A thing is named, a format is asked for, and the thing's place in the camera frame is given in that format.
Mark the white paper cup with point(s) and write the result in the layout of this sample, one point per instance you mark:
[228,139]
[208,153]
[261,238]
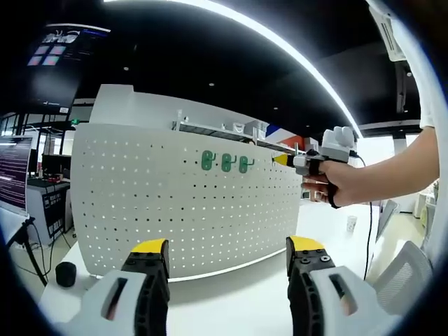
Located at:
[351,224]

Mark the white ceiling air vent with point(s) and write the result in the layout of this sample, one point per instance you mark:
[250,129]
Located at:
[390,35]

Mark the black cylinder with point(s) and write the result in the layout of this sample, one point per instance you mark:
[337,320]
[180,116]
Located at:
[66,274]

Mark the ceiling light strip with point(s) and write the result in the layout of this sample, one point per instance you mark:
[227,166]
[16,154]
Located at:
[315,71]

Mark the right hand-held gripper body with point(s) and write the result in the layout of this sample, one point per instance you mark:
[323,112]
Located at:
[336,150]

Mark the grey mesh office chair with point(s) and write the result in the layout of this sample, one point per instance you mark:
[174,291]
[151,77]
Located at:
[402,276]

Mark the black tripod stand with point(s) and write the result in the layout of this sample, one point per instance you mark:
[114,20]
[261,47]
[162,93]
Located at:
[28,224]

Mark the black monitor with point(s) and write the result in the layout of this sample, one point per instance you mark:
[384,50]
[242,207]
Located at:
[56,164]

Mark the person's right hand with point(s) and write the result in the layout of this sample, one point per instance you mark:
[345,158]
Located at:
[344,182]

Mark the person's white shirt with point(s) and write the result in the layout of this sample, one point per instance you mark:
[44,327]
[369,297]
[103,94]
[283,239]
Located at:
[428,98]

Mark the white perforated mounting plate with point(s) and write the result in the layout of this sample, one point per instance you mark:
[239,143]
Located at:
[112,133]

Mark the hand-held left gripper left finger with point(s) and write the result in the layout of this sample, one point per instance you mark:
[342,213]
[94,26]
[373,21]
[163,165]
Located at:
[92,311]

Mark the large dark wall screen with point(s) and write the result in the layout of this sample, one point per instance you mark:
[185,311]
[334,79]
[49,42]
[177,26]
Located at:
[59,87]

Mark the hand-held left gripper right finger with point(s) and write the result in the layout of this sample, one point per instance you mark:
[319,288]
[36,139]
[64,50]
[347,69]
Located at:
[364,304]

